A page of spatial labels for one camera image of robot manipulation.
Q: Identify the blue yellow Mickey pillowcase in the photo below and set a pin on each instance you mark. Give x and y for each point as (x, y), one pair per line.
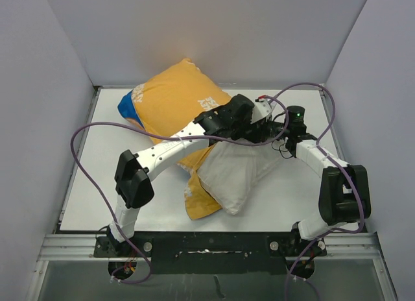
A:
(164, 105)

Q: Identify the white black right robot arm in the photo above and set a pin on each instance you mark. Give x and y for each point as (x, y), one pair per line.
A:
(344, 198)

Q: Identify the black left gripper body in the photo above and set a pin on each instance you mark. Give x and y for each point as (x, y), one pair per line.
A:
(241, 127)

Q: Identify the white pillow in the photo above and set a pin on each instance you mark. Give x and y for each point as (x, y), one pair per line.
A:
(230, 172)

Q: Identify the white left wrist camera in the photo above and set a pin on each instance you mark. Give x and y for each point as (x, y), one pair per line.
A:
(261, 110)

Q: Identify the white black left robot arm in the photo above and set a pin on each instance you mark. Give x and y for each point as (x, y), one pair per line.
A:
(239, 118)

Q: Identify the aluminium frame rail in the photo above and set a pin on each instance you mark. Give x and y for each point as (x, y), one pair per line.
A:
(80, 247)

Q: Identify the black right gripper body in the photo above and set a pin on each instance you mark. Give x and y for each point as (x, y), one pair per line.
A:
(267, 129)

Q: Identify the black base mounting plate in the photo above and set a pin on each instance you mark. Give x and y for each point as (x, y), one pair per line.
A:
(212, 253)

